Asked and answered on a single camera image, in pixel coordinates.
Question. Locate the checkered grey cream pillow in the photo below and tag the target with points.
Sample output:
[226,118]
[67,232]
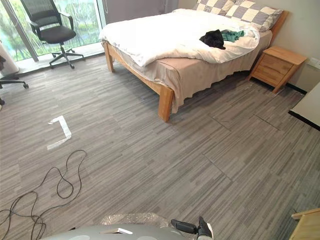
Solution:
[257,15]
[215,5]

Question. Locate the black mesh office chair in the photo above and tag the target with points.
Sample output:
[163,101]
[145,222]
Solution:
[56,33]

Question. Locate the white laundry hamper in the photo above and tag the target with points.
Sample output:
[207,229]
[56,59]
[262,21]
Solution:
[8,60]

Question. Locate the black garment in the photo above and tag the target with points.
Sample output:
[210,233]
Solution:
[213,39]

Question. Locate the black chair wheel base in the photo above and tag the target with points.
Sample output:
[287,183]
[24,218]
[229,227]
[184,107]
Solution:
[12,81]

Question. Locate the white floor tape mark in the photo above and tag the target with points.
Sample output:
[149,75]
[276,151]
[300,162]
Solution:
[63,131]

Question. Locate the light wooden furniture piece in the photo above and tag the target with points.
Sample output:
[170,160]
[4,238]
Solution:
[308,225]

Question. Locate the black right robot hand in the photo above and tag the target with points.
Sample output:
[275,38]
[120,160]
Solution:
[203,228]

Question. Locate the white quilt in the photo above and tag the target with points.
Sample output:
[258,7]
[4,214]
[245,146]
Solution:
[162,35]

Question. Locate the white wall socket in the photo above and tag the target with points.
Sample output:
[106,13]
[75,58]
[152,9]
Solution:
[314,61]

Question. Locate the glass sliding door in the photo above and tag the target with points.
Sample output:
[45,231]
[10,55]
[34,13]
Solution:
[82,22]

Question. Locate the wooden bed frame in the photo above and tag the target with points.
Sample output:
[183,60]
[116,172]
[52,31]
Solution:
[165,103]

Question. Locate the wooden nightstand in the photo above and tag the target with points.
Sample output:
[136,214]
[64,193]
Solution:
[276,66]

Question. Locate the green garment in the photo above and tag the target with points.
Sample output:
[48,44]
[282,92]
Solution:
[231,35]

